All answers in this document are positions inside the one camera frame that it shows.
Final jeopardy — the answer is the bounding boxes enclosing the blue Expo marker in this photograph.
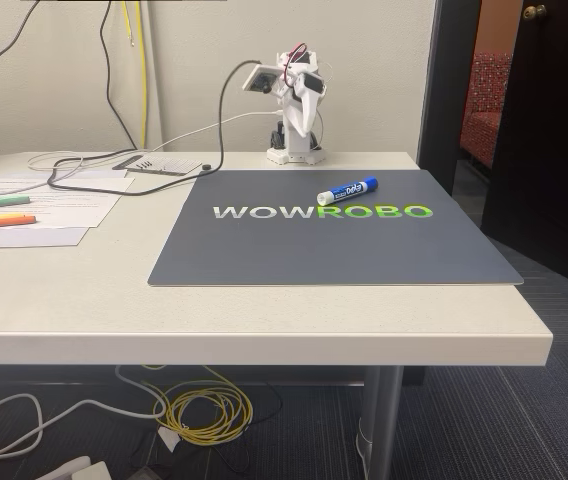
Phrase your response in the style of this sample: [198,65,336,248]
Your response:
[316,175,380,206]

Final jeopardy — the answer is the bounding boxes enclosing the dark grey WOWROBO mat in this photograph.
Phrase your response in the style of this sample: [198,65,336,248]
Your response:
[147,168,524,288]

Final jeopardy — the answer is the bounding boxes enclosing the red patterned chair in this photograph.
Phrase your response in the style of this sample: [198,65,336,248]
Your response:
[459,50,514,169]

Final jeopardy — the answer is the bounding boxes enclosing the white paper sheet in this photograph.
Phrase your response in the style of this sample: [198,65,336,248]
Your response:
[0,226,90,250]
[0,169,136,196]
[0,179,126,230]

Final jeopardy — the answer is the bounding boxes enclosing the dark wooden door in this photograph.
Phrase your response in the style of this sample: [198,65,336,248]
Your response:
[481,0,568,299]

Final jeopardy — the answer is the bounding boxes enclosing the metal table leg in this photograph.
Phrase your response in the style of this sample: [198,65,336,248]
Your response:
[356,365,406,480]

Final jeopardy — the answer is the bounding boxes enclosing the white power strip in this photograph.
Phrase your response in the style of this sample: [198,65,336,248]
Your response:
[38,454,111,480]

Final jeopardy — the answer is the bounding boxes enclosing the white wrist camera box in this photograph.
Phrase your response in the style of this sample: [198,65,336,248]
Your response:
[241,61,285,95]

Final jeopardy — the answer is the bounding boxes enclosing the black camera cable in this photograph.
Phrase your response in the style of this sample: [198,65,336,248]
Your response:
[47,0,264,195]

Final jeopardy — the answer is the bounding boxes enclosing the white cable on table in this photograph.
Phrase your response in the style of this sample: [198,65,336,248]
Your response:
[27,109,285,174]

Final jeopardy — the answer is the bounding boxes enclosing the dark door frame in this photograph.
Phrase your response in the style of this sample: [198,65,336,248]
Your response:
[416,0,483,197]

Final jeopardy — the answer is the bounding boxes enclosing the yellow wall cable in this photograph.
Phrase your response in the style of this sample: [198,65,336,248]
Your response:
[121,0,149,150]

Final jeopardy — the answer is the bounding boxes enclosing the dark grey wall cable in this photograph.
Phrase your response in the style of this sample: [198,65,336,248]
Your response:
[0,0,41,87]

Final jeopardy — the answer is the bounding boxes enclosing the yellow coiled cable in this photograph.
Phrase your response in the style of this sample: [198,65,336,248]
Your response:
[141,363,255,446]

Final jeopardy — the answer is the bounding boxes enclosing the white cable tag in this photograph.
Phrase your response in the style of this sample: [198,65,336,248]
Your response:
[157,427,181,454]

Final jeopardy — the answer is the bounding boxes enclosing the white floor cable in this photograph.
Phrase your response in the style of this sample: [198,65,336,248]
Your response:
[0,364,225,457]

